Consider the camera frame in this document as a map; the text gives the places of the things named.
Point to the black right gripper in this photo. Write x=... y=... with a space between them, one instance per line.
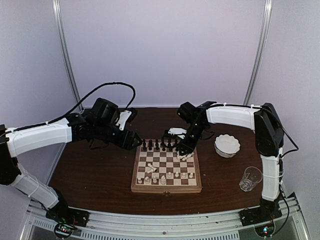
x=189 y=146

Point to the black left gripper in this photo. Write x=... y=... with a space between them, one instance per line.
x=126 y=141

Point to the white bishop off board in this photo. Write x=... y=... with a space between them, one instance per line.
x=151 y=168

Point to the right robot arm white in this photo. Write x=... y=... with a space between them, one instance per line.
x=263 y=120

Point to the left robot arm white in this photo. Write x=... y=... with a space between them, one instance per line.
x=68 y=128

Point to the wooden chess board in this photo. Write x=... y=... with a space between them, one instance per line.
x=160 y=169

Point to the white scalloped bowl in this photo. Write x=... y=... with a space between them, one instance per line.
x=226 y=146

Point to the dark rook far piece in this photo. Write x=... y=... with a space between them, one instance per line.
x=144 y=145

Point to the clear plastic cup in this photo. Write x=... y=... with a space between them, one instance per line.
x=250 y=178

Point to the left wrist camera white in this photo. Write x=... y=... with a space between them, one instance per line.
x=126 y=116

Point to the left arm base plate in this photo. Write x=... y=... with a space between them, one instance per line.
x=62 y=213

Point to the aluminium front rail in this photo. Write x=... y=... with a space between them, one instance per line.
x=224 y=225

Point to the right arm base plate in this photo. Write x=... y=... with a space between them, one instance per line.
x=253 y=216

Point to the left aluminium corner post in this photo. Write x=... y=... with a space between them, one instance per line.
x=64 y=47

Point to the aluminium corner post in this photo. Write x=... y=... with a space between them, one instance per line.
x=263 y=36
x=64 y=47

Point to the right aluminium corner post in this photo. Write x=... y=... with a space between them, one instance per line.
x=263 y=36

